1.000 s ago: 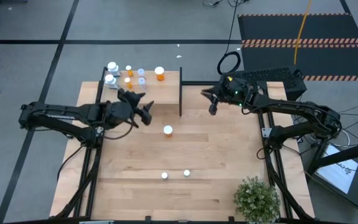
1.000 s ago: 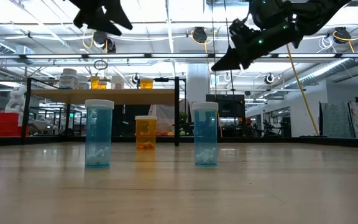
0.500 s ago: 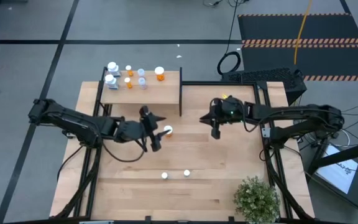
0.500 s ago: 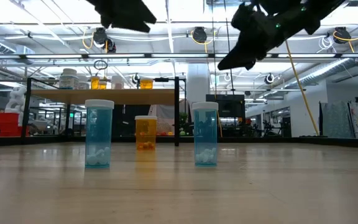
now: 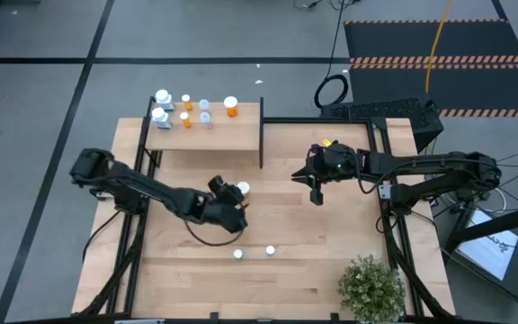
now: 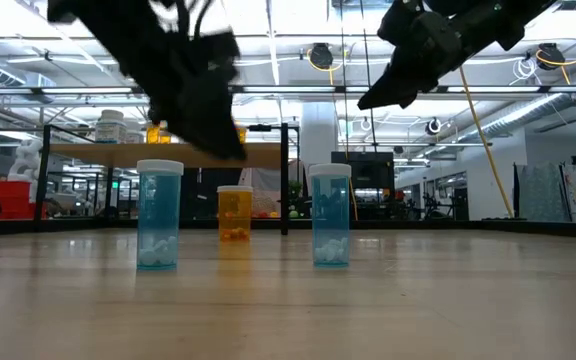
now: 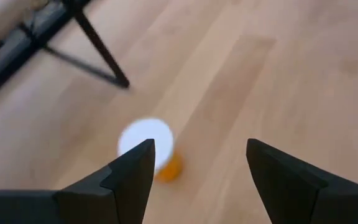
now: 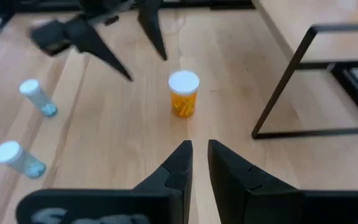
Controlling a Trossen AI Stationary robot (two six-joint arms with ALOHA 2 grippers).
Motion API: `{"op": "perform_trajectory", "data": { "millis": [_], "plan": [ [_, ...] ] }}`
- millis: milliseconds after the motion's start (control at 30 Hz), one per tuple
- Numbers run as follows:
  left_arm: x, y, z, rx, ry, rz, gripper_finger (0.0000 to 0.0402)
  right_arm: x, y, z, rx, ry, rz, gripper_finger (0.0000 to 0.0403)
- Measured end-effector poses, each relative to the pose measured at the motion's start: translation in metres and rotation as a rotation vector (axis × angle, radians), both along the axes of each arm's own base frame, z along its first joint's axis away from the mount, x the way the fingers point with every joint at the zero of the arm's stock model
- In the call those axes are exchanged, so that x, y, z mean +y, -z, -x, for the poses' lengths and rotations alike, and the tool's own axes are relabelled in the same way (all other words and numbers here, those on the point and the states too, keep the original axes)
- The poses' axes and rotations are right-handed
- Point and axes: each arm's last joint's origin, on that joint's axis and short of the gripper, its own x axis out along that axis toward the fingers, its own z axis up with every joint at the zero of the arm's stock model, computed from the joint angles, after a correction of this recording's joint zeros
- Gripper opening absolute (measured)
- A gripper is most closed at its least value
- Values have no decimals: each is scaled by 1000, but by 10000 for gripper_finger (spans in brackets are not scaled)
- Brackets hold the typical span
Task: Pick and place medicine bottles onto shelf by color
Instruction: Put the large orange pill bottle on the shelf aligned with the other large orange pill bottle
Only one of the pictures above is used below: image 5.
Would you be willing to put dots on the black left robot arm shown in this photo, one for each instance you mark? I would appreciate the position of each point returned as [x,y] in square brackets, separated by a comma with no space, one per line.
[128,184]

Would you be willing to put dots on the white paper sheet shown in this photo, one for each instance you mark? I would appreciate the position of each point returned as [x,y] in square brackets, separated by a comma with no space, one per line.
[488,247]

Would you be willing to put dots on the black stand crossbar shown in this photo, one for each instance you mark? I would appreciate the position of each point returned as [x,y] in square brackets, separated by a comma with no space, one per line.
[502,222]

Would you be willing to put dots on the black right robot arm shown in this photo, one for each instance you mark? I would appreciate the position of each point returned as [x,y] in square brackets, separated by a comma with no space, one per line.
[421,173]

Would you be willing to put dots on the medium orange pill bottle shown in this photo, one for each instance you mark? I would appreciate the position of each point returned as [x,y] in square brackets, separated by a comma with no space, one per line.
[243,186]

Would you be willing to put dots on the small orange pill bottle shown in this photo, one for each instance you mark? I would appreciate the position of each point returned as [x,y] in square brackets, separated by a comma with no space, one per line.
[184,117]
[186,99]

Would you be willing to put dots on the clear pink-tinted pill bottle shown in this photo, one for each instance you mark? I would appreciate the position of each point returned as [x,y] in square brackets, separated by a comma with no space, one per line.
[205,118]
[204,104]

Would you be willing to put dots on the white medicine bottle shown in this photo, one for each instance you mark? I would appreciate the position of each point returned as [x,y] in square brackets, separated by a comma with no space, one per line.
[162,96]
[158,113]

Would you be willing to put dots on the blue pill bottle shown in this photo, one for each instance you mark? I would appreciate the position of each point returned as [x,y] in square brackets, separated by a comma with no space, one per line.
[238,253]
[270,249]

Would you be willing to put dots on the wooden shelf black frame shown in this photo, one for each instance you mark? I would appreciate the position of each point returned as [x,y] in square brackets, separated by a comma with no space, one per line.
[223,137]

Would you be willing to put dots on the large orange pill bottle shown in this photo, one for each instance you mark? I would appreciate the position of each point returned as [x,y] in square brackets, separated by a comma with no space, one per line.
[230,102]

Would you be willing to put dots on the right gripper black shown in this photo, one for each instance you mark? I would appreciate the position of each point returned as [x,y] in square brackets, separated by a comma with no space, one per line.
[337,162]

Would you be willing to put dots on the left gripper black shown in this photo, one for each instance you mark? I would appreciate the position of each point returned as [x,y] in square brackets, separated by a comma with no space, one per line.
[216,216]

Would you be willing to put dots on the black mesh computer tower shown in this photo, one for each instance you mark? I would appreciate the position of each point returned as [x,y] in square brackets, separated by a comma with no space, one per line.
[389,112]

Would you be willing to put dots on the hazard-striped black floor mat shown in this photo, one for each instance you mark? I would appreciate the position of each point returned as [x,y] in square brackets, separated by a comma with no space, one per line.
[466,85]

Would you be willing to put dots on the potted green plant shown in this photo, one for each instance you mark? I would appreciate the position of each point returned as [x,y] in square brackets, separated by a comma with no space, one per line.
[371,288]

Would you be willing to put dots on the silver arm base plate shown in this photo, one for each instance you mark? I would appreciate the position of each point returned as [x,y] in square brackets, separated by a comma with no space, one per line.
[100,194]
[384,191]

